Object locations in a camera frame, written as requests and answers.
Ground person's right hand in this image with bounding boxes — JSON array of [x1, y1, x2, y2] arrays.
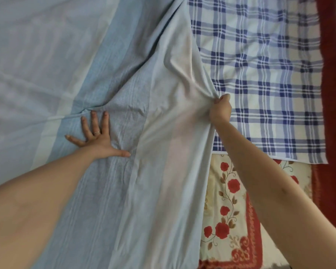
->
[[209, 94, 232, 126]]

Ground person's right forearm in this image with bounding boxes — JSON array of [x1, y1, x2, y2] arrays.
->
[[212, 118, 336, 269]]

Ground light blue striped bed sheet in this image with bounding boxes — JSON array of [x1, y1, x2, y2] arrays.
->
[[0, 0, 217, 269]]

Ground blue white plaid sheet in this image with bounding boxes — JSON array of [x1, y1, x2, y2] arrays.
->
[[186, 0, 329, 165]]

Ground red floral blanket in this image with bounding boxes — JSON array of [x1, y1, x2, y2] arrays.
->
[[197, 0, 336, 269]]

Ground person's left hand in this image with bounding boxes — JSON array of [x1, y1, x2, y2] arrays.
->
[[65, 110, 131, 160]]

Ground person's left forearm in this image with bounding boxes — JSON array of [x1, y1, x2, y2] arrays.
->
[[0, 144, 102, 269]]

